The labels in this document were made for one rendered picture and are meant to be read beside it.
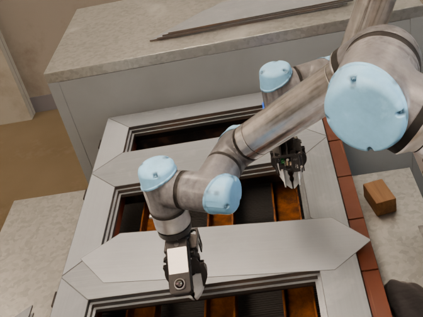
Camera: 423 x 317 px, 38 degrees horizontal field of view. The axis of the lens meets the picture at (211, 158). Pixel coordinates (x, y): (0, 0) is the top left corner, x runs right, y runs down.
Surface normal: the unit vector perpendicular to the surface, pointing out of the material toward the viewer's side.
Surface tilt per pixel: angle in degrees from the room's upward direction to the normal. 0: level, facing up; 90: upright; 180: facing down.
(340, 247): 0
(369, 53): 1
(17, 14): 90
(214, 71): 90
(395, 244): 0
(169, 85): 90
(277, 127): 86
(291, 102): 60
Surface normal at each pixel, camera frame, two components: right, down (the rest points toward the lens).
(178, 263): -0.18, -0.39
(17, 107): -0.03, 0.58
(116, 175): -0.20, -0.80
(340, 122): -0.50, 0.52
